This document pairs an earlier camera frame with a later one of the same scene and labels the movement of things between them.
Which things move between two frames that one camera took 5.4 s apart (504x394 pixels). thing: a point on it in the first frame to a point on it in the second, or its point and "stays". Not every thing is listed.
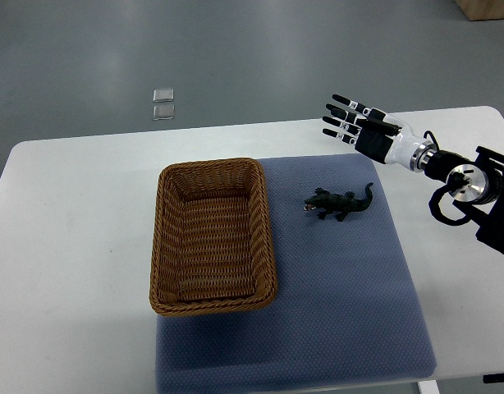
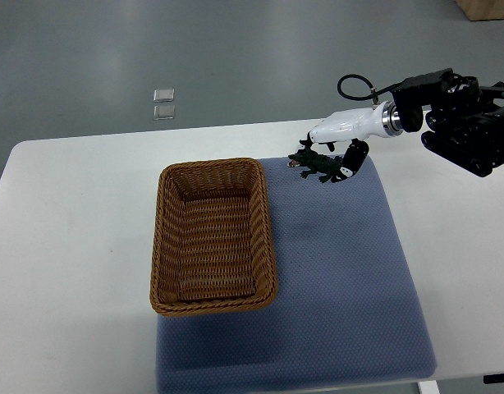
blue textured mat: (347, 306) stays
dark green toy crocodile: (341, 204) to (316, 162)
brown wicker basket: (213, 249) stays
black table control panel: (498, 377) stays
